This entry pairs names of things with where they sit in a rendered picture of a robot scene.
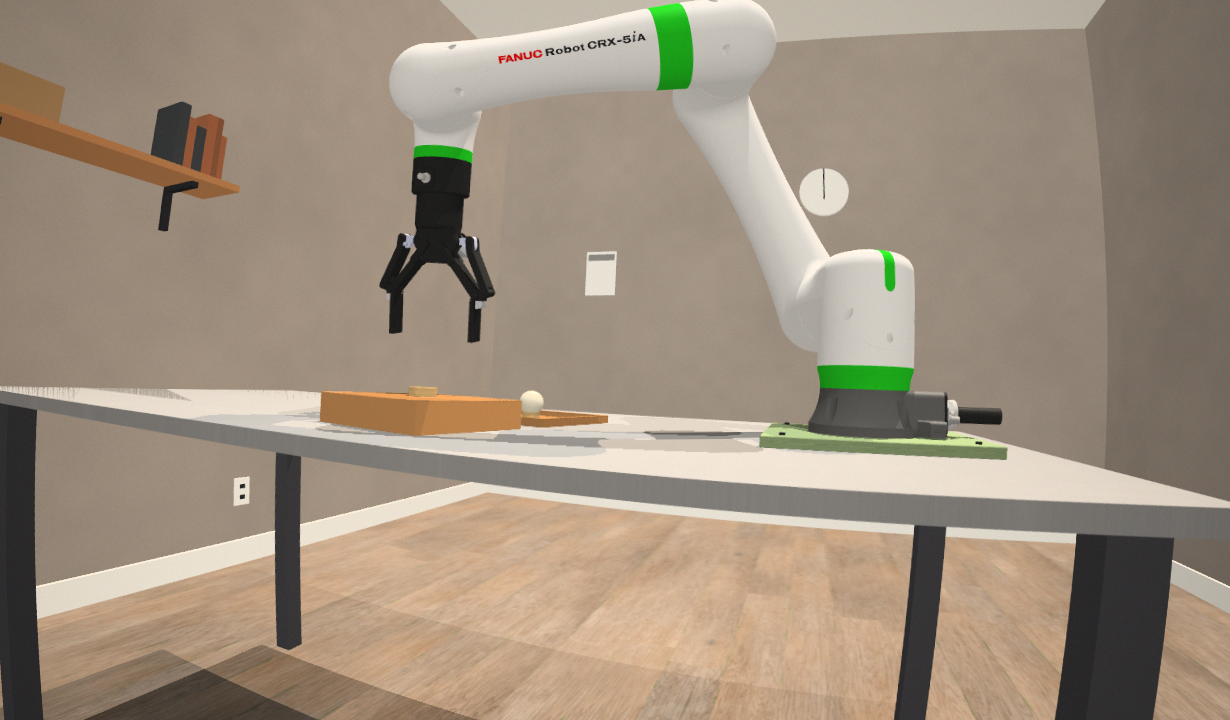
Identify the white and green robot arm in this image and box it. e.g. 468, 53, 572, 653
389, 0, 1002, 439

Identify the beige ball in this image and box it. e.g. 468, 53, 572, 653
520, 391, 544, 412

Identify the orange rimmed tray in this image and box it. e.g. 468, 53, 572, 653
522, 410, 608, 428

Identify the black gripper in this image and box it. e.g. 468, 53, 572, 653
379, 194, 494, 343

